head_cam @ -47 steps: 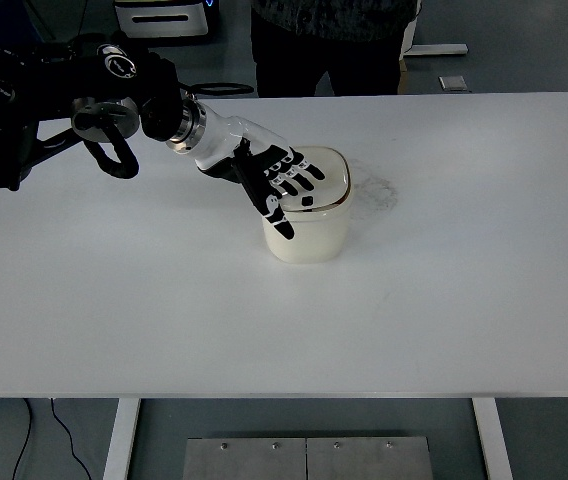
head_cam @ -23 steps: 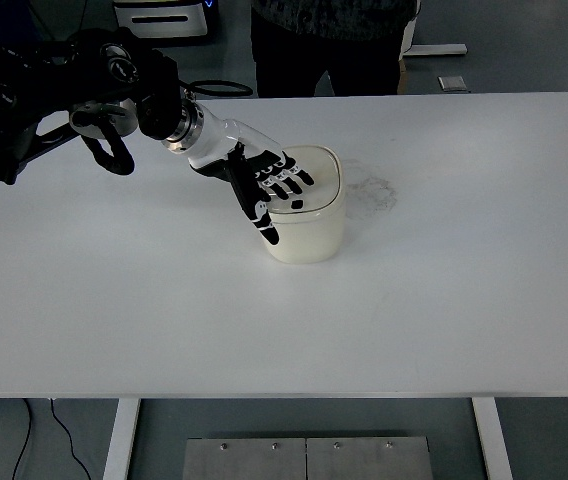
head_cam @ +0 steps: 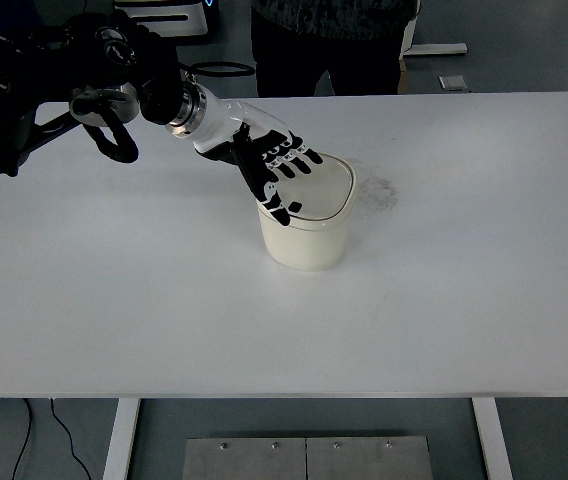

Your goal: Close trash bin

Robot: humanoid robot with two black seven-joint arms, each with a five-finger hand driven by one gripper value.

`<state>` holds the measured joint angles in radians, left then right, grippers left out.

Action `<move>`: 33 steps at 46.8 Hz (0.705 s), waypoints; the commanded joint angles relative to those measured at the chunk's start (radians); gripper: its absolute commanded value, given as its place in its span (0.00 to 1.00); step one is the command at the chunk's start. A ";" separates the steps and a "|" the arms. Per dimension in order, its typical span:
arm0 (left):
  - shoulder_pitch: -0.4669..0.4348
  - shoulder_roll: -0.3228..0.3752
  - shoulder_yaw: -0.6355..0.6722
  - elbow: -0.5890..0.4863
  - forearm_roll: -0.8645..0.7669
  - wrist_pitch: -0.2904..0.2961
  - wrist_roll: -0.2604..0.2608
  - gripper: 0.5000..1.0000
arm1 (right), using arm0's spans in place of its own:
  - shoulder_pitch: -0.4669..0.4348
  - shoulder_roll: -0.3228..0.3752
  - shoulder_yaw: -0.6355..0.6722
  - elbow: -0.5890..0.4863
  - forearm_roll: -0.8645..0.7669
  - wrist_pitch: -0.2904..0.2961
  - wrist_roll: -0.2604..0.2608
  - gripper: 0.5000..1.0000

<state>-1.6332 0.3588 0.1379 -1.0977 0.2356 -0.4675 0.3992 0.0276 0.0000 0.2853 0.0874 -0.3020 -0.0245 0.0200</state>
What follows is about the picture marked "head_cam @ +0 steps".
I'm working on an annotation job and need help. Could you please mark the cream plastic trash bin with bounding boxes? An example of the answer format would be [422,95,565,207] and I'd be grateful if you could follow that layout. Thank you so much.
[255,152,359,272]

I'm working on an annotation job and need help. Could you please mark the person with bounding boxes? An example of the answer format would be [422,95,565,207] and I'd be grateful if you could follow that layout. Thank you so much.
[250,0,416,99]

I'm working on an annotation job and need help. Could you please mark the white device with blue light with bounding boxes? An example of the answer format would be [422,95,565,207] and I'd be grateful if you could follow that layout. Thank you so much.
[122,0,215,37]

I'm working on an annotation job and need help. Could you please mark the white table leg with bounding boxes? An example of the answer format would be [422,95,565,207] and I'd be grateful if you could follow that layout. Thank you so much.
[471,398,514,480]
[102,398,141,480]

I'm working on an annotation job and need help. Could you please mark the white table foot bar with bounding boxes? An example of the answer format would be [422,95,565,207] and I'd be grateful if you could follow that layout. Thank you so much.
[404,43,469,57]

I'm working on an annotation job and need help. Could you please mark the grey metal plate with screws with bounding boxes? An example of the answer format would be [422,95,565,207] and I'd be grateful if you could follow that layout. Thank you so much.
[182,437,308,480]
[305,435,434,480]

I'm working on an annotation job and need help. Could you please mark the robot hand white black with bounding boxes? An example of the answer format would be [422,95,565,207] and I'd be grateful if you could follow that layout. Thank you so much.
[191,87,325,228]

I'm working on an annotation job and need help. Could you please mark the black floor cable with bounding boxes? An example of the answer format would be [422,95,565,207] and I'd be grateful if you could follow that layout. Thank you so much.
[49,398,93,480]
[12,398,33,480]

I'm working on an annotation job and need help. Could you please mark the white plastic appliance housing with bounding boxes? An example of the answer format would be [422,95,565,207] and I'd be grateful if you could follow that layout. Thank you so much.
[399,0,423,60]

